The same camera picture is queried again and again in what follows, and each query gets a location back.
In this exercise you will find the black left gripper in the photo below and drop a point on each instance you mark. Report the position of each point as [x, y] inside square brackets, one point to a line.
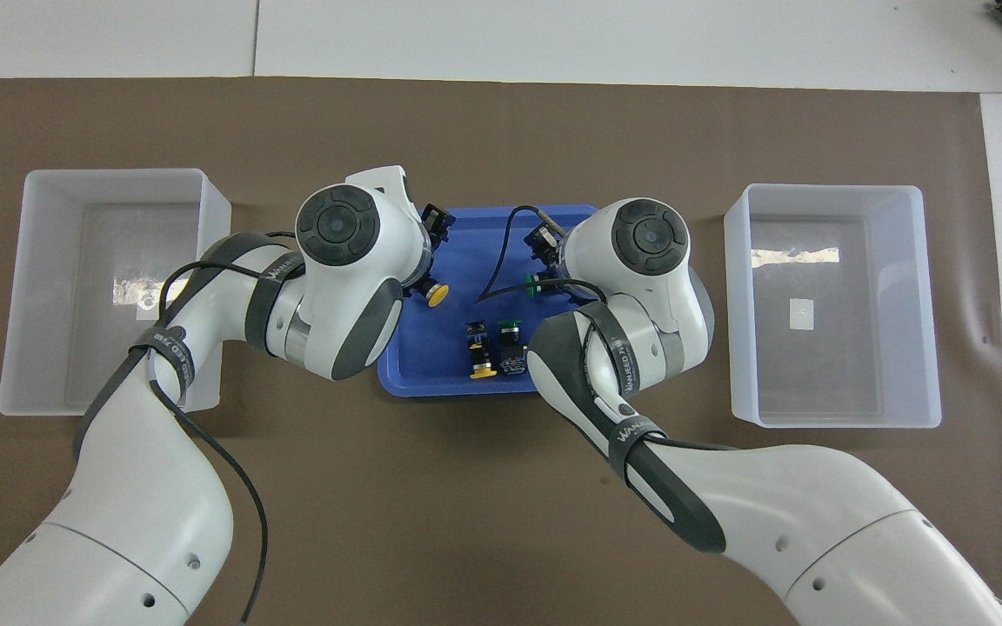
[437, 226]

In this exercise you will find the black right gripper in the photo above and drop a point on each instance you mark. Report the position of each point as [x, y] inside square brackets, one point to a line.
[544, 243]

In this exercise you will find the yellow push button grey base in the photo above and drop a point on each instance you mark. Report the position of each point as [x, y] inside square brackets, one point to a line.
[437, 295]

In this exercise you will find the green push button white block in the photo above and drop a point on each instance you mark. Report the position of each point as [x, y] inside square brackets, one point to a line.
[532, 285]

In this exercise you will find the yellow push button blue base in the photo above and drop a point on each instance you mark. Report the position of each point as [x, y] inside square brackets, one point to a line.
[478, 346]

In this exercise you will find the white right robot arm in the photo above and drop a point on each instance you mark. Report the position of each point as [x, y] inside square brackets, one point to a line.
[814, 522]

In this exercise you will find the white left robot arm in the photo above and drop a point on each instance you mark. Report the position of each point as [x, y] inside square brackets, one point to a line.
[144, 487]

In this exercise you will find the blue plastic tray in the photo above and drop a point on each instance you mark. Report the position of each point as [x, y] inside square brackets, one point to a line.
[479, 261]

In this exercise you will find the long silver tape strip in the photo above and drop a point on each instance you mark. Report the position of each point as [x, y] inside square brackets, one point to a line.
[792, 257]

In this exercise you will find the brown paper table mat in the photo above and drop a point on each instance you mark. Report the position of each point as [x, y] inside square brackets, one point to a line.
[501, 522]

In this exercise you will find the short silver tape strip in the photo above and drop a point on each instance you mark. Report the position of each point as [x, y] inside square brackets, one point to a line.
[131, 289]

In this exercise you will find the translucent white box plain label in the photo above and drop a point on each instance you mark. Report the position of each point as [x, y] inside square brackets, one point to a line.
[866, 365]

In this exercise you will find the translucent white box round-hole label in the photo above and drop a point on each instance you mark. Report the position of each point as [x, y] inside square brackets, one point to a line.
[49, 261]

